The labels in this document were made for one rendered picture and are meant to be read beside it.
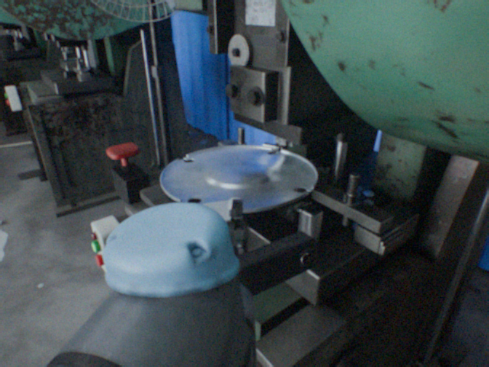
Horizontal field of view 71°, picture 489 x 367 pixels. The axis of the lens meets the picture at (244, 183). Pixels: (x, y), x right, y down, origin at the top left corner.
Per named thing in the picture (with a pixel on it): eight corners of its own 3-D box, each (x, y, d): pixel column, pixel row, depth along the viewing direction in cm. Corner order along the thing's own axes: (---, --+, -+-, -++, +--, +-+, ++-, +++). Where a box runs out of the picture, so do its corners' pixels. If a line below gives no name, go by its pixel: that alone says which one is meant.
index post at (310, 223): (307, 264, 55) (312, 212, 50) (293, 254, 57) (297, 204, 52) (319, 257, 56) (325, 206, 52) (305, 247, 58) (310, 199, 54)
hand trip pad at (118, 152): (118, 184, 83) (113, 155, 79) (110, 175, 87) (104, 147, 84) (145, 176, 87) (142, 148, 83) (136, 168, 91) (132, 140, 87)
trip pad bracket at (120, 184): (137, 246, 88) (124, 178, 79) (122, 229, 95) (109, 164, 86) (158, 237, 92) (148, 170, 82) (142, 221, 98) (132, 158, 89)
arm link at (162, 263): (160, 338, 13) (210, 492, 17) (247, 194, 22) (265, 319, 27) (5, 309, 15) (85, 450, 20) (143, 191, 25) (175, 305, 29)
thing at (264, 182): (340, 164, 69) (340, 161, 68) (265, 234, 47) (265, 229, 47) (224, 140, 83) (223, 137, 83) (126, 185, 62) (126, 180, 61)
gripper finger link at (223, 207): (204, 183, 53) (197, 215, 45) (242, 183, 53) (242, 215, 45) (205, 201, 55) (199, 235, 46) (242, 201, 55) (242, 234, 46)
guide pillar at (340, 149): (337, 188, 71) (346, 121, 64) (328, 184, 72) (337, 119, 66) (343, 185, 72) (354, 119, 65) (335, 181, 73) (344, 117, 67)
